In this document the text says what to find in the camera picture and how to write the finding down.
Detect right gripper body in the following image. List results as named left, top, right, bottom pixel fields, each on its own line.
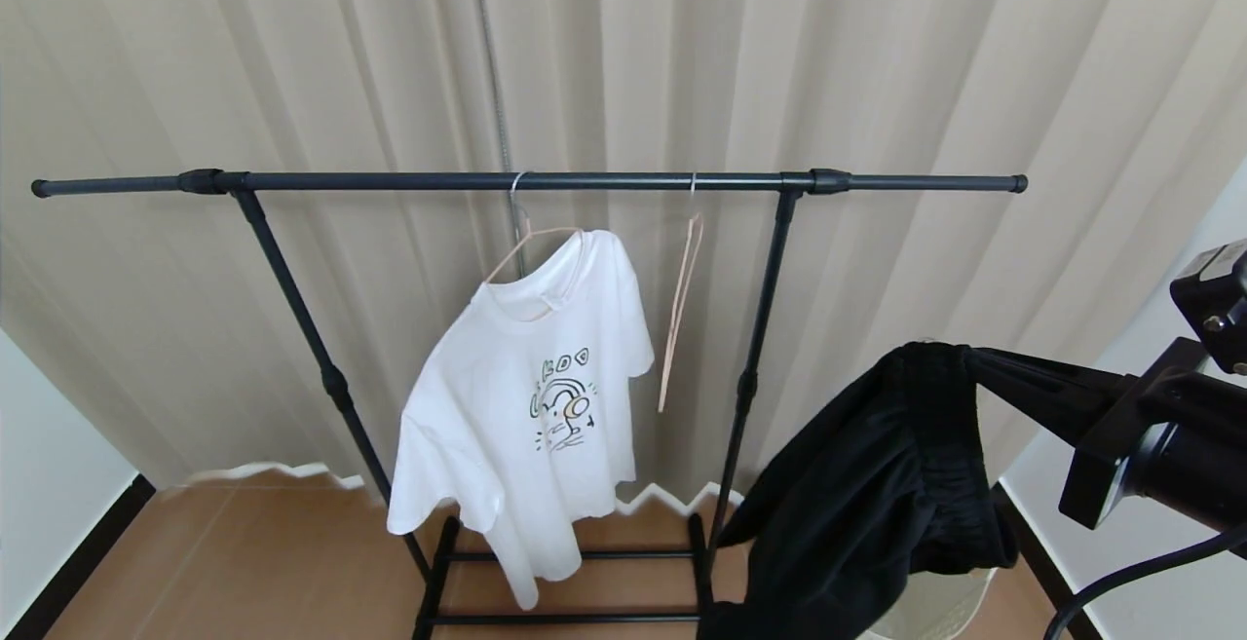
left=1059, top=338, right=1247, bottom=534

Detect black shorts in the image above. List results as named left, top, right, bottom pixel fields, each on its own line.
left=697, top=341, right=1019, bottom=640

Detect pink clothes hanger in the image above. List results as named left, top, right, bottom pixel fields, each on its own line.
left=484, top=172, right=586, bottom=285
left=658, top=172, right=704, bottom=414

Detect white t-shirt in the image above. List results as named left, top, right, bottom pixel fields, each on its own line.
left=387, top=229, right=656, bottom=612

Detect white laundry basket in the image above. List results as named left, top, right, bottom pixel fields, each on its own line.
left=857, top=567, right=1000, bottom=640

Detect black clothes rack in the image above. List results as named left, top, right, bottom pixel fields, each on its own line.
left=31, top=169, right=1029, bottom=640

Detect beige curtain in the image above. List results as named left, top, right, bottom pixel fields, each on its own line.
left=0, top=0, right=1247, bottom=514

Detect silver curtain bead chain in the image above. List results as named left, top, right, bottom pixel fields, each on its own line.
left=468, top=0, right=529, bottom=279

